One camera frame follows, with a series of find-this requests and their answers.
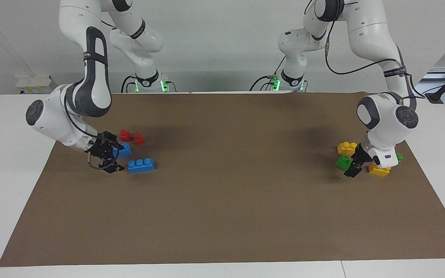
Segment blue three-stud toy brick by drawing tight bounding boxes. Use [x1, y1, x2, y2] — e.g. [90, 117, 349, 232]
[113, 142, 133, 158]
[127, 158, 155, 174]

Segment yellow two-stud toy brick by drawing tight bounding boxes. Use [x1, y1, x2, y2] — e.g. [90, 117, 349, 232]
[368, 162, 392, 178]
[337, 141, 358, 156]

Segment brown paper table mat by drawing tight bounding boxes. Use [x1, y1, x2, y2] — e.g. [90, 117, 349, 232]
[0, 92, 445, 268]

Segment black right base cables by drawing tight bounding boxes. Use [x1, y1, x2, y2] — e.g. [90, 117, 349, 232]
[121, 75, 138, 93]

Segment black base cables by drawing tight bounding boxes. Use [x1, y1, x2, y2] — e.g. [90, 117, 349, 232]
[249, 56, 287, 92]
[121, 75, 138, 93]

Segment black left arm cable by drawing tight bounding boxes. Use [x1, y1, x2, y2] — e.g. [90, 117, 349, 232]
[304, 0, 426, 111]

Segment black left forearm strap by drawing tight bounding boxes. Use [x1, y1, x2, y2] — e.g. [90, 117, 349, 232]
[383, 65, 407, 79]

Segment black forearm strap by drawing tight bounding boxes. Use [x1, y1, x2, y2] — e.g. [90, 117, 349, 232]
[383, 65, 407, 79]
[83, 52, 109, 65]

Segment black right forearm strap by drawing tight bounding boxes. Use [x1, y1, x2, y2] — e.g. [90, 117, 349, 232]
[83, 52, 109, 65]

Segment white wall socket box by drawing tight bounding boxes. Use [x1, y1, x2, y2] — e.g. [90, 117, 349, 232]
[15, 75, 58, 95]

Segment black right elbow strap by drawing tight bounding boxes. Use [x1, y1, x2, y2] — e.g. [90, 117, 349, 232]
[129, 18, 147, 41]

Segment black left base cables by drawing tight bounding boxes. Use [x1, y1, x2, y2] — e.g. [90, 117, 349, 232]
[249, 56, 287, 92]

